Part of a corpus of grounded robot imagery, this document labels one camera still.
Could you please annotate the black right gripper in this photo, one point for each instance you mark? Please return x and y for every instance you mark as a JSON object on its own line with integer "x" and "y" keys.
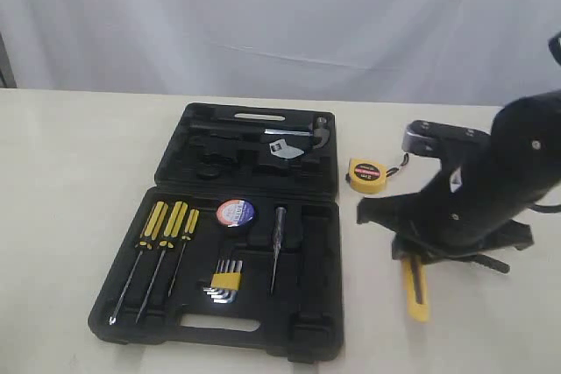
{"x": 465, "y": 210}

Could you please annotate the yellow tape measure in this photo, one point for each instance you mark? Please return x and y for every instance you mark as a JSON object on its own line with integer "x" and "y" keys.
{"x": 370, "y": 177}

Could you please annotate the yellow utility knife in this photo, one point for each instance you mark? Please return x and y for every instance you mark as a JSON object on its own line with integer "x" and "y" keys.
{"x": 415, "y": 287}

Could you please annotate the black electrical tape roll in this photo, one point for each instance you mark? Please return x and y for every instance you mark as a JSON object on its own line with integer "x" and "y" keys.
{"x": 235, "y": 213}

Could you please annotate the orange-black combination pliers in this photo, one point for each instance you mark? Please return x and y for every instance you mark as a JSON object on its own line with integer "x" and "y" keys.
{"x": 491, "y": 263}

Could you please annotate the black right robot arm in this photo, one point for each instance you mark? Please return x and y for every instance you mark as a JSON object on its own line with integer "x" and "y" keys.
{"x": 529, "y": 123}

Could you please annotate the black plastic tool case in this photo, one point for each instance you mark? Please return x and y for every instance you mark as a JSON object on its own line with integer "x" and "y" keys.
{"x": 303, "y": 320}

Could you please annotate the hex key set yellow holder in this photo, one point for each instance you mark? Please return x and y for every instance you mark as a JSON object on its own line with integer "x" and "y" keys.
{"x": 225, "y": 282}

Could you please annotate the small yellow-black screwdriver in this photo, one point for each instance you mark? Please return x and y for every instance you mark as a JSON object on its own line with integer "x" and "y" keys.
{"x": 186, "y": 236}

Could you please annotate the white backdrop curtain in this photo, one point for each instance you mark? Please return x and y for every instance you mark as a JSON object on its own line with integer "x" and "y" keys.
{"x": 480, "y": 52}

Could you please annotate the middle yellow-black screwdriver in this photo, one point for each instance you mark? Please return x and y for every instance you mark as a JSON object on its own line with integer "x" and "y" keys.
{"x": 166, "y": 241}

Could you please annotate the large yellow-black screwdriver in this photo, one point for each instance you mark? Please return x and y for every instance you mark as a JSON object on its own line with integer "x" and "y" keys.
{"x": 147, "y": 240}

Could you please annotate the clear handled tester screwdriver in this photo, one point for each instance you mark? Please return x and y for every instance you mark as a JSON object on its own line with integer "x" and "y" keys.
{"x": 278, "y": 235}

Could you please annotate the claw hammer black handle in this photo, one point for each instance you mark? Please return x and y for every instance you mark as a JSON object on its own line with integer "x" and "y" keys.
{"x": 319, "y": 131}

